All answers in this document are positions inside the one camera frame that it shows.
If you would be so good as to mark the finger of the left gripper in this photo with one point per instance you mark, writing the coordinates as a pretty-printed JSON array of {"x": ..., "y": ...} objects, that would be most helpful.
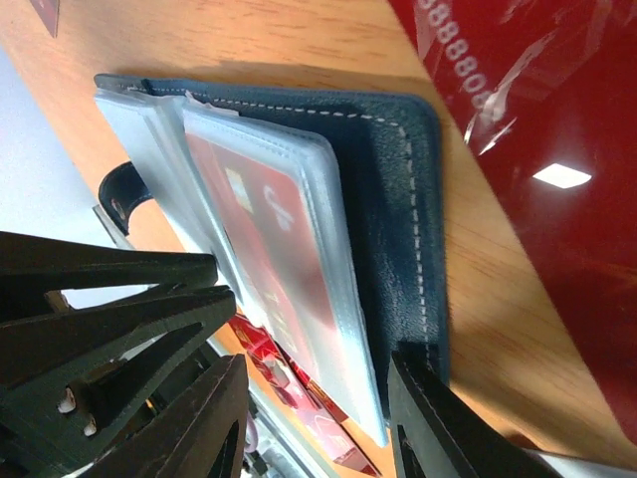
[
  {"x": 33, "y": 266},
  {"x": 71, "y": 381}
]

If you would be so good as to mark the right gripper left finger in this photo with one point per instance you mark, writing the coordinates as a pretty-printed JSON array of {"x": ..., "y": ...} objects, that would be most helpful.
[{"x": 200, "y": 434}]

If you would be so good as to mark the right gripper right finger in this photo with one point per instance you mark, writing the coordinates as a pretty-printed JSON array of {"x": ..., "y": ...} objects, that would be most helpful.
[{"x": 435, "y": 434}]

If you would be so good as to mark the red VIP card stack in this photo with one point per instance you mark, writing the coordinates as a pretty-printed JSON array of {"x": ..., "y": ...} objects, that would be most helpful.
[{"x": 268, "y": 228}]

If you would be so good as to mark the blue leather card holder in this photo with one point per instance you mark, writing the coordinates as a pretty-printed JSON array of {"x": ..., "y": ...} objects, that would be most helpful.
[{"x": 368, "y": 169}]

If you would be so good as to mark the red VIP card bottom left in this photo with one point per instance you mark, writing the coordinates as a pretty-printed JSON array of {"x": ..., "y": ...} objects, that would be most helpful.
[{"x": 320, "y": 416}]

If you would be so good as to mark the red card magnetic stripe back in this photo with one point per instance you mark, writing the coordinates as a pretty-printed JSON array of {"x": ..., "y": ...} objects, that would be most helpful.
[{"x": 48, "y": 11}]

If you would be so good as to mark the red VIP card centre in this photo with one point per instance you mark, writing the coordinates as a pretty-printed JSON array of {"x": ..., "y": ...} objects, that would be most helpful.
[{"x": 544, "y": 94}]

